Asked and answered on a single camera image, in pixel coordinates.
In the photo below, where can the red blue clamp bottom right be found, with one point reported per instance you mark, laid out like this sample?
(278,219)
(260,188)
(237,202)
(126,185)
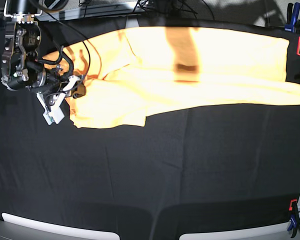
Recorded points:
(294,219)

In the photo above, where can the black table cloth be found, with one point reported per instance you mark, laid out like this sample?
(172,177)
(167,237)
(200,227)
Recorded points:
(199,170)

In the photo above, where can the blue clamp top right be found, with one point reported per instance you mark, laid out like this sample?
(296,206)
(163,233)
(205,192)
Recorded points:
(292,17)

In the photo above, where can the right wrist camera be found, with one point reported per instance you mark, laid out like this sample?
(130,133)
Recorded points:
(53,116)

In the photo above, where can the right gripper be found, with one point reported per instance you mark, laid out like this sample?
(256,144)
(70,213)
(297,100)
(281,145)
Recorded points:
(52,84)

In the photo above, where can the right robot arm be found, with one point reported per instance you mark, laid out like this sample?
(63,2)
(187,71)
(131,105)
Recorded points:
(20,65)

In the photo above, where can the yellow t-shirt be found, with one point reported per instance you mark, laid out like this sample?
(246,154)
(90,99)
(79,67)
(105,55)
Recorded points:
(138,72)

